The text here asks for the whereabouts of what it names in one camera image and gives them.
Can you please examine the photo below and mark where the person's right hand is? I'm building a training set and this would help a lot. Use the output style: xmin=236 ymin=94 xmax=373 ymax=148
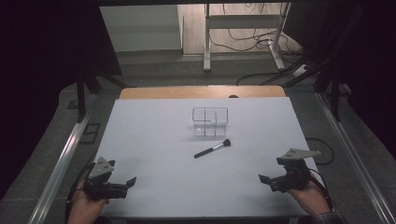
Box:
xmin=286 ymin=175 xmax=332 ymax=217

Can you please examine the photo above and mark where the black metal stand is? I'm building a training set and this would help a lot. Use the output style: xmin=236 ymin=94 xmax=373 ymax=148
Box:
xmin=281 ymin=55 xmax=344 ymax=122
xmin=75 ymin=69 xmax=129 ymax=123

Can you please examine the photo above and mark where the left hand-held gripper cable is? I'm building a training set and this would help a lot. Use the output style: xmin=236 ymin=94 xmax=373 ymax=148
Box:
xmin=64 ymin=161 xmax=95 ymax=222

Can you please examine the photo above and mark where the black rectangular floor frame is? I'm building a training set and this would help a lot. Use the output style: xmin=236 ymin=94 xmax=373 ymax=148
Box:
xmin=78 ymin=122 xmax=102 ymax=145

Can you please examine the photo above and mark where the clear acrylic divided organizer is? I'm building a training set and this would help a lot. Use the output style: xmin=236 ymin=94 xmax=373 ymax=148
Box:
xmin=191 ymin=106 xmax=230 ymax=138

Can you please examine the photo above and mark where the white table board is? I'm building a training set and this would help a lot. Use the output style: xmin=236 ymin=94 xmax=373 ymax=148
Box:
xmin=92 ymin=96 xmax=321 ymax=218

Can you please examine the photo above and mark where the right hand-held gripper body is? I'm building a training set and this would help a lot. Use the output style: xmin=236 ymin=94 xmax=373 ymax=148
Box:
xmin=269 ymin=147 xmax=321 ymax=193

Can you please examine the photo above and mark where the right hand-held gripper cable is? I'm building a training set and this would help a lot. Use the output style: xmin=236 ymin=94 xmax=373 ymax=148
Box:
xmin=308 ymin=168 xmax=334 ymax=210

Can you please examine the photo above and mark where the tangle of black floor cables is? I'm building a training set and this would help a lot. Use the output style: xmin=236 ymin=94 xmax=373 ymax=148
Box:
xmin=208 ymin=3 xmax=304 ymax=54

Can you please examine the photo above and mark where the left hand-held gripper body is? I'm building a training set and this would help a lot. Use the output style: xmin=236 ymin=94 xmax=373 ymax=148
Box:
xmin=83 ymin=157 xmax=129 ymax=201

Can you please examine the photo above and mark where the black makeup brush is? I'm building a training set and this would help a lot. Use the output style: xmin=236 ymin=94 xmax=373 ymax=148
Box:
xmin=193 ymin=138 xmax=232 ymax=160

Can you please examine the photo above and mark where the black curved floor cable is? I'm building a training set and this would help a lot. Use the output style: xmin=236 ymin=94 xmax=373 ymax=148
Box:
xmin=235 ymin=72 xmax=282 ymax=87

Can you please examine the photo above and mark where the metal floor rail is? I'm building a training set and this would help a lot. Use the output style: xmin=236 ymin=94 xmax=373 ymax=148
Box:
xmin=316 ymin=92 xmax=396 ymax=224
xmin=27 ymin=92 xmax=98 ymax=224

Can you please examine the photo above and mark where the white cabinet panel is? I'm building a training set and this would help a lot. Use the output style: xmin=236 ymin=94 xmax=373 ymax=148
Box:
xmin=99 ymin=4 xmax=183 ymax=52

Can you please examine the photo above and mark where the white power strip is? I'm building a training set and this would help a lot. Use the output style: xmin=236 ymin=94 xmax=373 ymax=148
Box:
xmin=292 ymin=63 xmax=311 ymax=77

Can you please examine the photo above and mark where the person's left hand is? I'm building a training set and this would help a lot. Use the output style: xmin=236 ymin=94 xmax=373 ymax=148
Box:
xmin=66 ymin=181 xmax=110 ymax=224

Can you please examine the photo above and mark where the white metal desk frame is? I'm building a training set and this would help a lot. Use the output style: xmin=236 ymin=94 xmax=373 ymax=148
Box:
xmin=203 ymin=3 xmax=292 ymax=73

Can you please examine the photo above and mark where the hand-held gripper cable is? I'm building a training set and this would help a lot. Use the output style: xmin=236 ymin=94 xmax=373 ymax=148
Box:
xmin=64 ymin=161 xmax=95 ymax=222
xmin=308 ymin=168 xmax=334 ymax=210

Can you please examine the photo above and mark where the black looped floor cable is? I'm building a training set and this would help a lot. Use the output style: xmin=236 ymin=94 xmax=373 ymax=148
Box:
xmin=305 ymin=137 xmax=335 ymax=166

